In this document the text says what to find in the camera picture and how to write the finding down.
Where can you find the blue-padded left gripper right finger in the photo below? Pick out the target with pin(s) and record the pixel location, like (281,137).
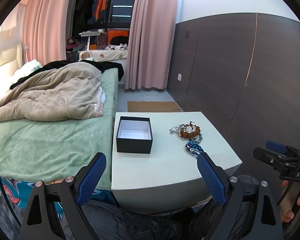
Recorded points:
(248,210)

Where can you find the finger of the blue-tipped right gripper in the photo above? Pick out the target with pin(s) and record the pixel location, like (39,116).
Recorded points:
(276,147)

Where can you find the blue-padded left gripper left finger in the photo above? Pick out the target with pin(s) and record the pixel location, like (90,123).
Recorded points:
(40,219)

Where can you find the black jewelry box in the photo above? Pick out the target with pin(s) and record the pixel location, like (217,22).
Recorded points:
(134,135)

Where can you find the person's right hand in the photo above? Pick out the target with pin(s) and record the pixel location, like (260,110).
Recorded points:
(291,198)

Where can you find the green bed sheet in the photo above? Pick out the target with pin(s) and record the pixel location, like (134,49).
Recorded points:
(47,151)

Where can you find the beige comforter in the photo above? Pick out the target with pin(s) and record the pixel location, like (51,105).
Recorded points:
(78,99)

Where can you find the flat brown cardboard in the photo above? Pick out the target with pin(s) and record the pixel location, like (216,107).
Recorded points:
(153,106)

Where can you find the white pillow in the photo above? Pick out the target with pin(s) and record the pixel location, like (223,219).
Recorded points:
(25,70)

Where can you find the black garment on bed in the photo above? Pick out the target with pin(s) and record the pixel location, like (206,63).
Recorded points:
(57,72)

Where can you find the patterned bedding at window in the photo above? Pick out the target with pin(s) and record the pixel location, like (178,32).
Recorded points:
(110,53)

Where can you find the pink right curtain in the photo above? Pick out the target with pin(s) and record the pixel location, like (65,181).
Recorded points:
(150,43)

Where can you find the pink curtain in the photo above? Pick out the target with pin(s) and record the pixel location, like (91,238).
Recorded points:
(150,43)
(44,30)

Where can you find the pink left curtain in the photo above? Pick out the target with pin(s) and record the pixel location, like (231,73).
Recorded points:
(44,30)

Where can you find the orange hanging garment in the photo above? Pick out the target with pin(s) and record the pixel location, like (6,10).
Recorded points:
(100,6)

